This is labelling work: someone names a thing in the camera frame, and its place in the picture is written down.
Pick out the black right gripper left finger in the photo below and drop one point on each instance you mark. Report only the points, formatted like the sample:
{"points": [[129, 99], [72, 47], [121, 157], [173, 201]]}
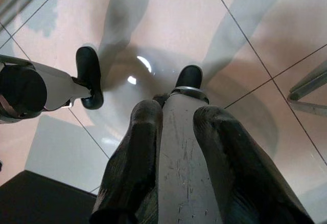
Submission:
{"points": [[143, 142]]}

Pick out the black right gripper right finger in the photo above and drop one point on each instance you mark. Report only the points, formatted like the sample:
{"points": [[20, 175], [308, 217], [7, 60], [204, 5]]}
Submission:
{"points": [[230, 157]]}

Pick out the silver robot right leg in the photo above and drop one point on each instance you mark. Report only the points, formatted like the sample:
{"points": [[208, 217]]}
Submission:
{"points": [[181, 142]]}

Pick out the black robot right foot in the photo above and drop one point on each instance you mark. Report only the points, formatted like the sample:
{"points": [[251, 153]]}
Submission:
{"points": [[189, 77]]}

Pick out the black robot foot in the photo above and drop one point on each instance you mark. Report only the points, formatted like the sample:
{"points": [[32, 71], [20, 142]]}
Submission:
{"points": [[189, 77], [88, 68]]}

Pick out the black robot left foot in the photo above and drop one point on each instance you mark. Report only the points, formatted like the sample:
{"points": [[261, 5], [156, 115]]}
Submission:
{"points": [[88, 68]]}

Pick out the grey metal frame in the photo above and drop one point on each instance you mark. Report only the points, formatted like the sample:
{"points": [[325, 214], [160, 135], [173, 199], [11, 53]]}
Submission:
{"points": [[309, 93]]}

